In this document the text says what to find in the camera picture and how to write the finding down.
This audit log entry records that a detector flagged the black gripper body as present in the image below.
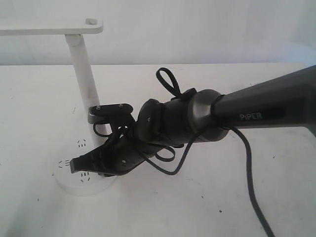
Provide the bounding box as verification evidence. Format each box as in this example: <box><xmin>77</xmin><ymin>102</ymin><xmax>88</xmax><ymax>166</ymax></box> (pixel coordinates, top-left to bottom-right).
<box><xmin>105</xmin><ymin>128</ymin><xmax>173</xmax><ymax>170</ymax></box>

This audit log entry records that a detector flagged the white desk lamp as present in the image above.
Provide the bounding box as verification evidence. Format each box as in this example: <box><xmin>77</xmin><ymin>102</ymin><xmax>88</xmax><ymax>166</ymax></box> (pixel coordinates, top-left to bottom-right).
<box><xmin>0</xmin><ymin>18</ymin><xmax>115</xmax><ymax>197</ymax></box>

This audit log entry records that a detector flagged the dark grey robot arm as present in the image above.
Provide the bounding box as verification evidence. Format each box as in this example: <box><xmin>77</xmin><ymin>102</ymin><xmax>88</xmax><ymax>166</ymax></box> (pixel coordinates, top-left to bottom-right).
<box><xmin>70</xmin><ymin>66</ymin><xmax>316</xmax><ymax>177</ymax></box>

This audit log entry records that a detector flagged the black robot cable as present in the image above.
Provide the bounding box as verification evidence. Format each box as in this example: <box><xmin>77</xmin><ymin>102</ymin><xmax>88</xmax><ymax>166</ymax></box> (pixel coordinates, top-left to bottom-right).
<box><xmin>93</xmin><ymin>67</ymin><xmax>276</xmax><ymax>237</ymax></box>

